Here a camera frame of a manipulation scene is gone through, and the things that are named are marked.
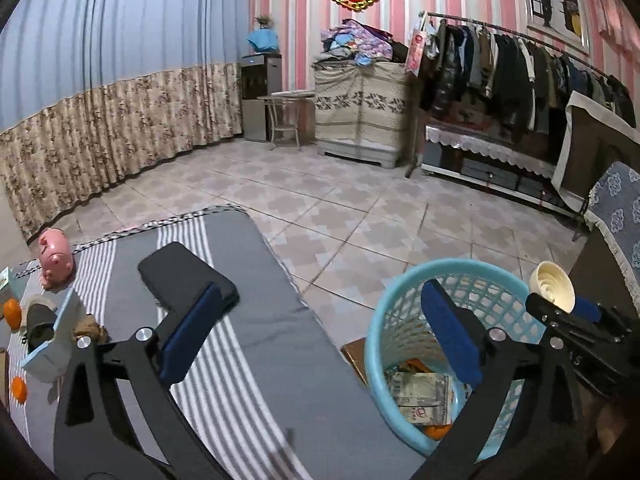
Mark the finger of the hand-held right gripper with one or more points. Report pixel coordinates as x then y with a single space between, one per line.
586 310
555 317

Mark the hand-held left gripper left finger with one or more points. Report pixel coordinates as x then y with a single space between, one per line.
192 330

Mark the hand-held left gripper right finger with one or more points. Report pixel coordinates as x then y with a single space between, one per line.
452 330

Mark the cream round bowl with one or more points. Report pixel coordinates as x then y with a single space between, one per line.
550 280

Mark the light blue plastic basket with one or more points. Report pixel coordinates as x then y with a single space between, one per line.
400 290

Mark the dark snack packet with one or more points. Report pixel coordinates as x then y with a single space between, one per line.
417 389
427 415

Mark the orange snack bag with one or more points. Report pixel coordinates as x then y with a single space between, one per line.
434 431

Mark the small light blue box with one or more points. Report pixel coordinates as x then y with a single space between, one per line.
50 357

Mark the black roll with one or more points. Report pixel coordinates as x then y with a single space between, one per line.
40 332

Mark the whole orange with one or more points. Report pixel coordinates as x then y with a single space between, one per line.
12 314

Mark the peeled orange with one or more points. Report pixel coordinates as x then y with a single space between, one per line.
18 390

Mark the person's right hand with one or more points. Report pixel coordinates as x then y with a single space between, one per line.
610 425

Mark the black zip case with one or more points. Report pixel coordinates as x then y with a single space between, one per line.
180 272

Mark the grey white striped blanket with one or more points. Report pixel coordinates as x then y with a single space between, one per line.
280 360

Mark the brown flat board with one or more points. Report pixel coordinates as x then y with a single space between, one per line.
356 360

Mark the blue patterned chair cover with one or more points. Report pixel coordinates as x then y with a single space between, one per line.
617 210

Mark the pink piggy bank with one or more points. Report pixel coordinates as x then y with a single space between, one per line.
55 255

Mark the dark board with white edge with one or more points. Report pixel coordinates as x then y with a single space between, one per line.
595 145

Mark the low cabinet with lace cloth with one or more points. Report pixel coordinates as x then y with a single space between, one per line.
480 155

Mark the grey water dispenser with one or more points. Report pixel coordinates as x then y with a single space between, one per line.
262 110

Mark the cloth covered chest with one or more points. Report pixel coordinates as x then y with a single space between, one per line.
360 110

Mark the row of hanging clothes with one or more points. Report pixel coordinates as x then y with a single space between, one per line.
500 80

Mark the small metal stool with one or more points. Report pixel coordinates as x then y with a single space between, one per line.
287 96

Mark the pink hanging bag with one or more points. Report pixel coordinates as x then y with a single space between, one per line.
414 52

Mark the blue cloth cover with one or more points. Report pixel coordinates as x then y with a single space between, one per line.
263 41

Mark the pile of clothes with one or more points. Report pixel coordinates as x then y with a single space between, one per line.
360 42

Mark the blue floral curtain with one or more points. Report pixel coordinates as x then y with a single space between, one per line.
125 35

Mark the framed couple photo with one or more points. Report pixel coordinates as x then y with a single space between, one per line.
555 5

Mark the metal clothes rack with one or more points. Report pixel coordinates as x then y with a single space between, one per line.
475 20

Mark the small potted plant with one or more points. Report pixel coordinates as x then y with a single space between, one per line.
264 22

